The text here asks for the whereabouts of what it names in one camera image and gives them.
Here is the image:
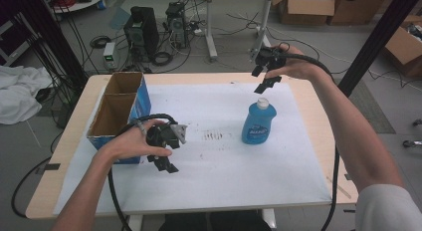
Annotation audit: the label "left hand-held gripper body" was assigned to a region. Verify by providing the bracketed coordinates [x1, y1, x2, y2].
[145, 122, 189, 150]

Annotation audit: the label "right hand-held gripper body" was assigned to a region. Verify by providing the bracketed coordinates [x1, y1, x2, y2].
[248, 46, 288, 72]

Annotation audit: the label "blue bottle with white cap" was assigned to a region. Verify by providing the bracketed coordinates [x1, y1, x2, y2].
[241, 97, 278, 145]

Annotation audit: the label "person's right hand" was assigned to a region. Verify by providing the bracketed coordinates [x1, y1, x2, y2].
[264, 44, 325, 83]

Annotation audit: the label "person's left hand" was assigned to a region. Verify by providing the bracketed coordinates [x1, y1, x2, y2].
[99, 119, 173, 164]

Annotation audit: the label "white table mat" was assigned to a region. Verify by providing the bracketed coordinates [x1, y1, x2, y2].
[53, 82, 333, 215]

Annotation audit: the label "blue cardboard box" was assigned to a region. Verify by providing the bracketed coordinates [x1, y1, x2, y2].
[86, 71, 152, 165]

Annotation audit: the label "small brown cardboard box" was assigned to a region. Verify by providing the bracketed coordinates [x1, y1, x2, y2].
[278, 0, 336, 26]

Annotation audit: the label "white-legged desk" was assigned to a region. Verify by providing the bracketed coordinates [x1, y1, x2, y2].
[200, 0, 305, 62]

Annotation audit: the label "person's dark trousers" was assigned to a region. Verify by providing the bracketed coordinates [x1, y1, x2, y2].
[158, 209, 274, 231]

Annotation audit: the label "open computer tower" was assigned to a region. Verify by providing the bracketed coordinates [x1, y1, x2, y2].
[164, 1, 189, 50]

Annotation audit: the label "white power supply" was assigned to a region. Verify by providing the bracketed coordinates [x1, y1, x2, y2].
[102, 41, 117, 72]

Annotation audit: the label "large brown cardboard box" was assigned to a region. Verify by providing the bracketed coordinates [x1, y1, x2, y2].
[327, 0, 390, 26]

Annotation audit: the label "grey floor mat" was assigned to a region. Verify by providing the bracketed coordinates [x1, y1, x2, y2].
[334, 79, 396, 135]

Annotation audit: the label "black computer tower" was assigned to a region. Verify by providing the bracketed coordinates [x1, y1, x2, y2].
[123, 5, 161, 59]

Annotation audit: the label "open cardboard box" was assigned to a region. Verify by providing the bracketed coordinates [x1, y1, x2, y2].
[383, 15, 422, 80]

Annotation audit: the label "white cloth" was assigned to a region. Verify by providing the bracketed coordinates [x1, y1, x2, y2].
[0, 65, 54, 125]

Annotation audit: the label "round white table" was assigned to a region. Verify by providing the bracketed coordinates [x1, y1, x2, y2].
[49, 0, 108, 14]

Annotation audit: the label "person's white sleeve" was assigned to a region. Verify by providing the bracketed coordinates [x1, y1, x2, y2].
[354, 183, 422, 231]

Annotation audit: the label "left hand-held gripper cable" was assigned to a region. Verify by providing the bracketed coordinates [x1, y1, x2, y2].
[107, 113, 180, 231]

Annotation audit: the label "hand-held gripper cable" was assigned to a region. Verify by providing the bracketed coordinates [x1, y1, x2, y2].
[107, 113, 180, 231]
[277, 41, 341, 231]

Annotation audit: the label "white floor cable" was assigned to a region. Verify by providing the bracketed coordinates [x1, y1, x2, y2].
[265, 25, 422, 93]

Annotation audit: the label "coiled black cable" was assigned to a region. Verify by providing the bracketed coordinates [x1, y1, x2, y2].
[150, 50, 174, 68]
[90, 35, 112, 50]

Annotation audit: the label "black metal post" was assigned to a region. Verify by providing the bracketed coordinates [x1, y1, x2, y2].
[19, 0, 90, 90]
[336, 0, 422, 99]

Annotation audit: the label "right hand-held gripper cable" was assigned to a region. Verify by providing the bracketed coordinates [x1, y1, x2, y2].
[277, 41, 341, 231]

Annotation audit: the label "black floor cable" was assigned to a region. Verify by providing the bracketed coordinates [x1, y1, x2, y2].
[11, 155, 54, 219]

